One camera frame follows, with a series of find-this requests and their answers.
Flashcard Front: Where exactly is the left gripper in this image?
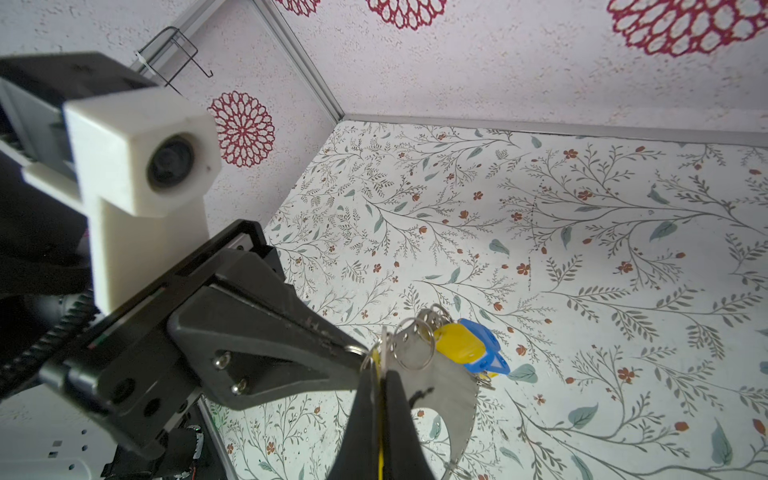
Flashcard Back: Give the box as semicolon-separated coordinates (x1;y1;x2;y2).
39;220;363;459

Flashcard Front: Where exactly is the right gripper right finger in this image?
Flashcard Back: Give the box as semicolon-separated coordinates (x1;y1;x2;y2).
382;370;434;480

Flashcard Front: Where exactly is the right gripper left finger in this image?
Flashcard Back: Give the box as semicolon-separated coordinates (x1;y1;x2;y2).
327;367;376;480

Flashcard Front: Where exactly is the yellow key tag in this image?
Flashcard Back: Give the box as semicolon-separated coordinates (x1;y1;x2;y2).
434;323;486;365
371;347;384;480

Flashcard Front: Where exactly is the blue key tag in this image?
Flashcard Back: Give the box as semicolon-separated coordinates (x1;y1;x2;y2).
459;318;511;376

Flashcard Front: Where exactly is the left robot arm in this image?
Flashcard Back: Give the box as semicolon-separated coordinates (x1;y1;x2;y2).
1;52;361;479

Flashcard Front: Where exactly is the black wire wall basket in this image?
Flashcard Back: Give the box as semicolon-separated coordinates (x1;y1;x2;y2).
134;26;214;94

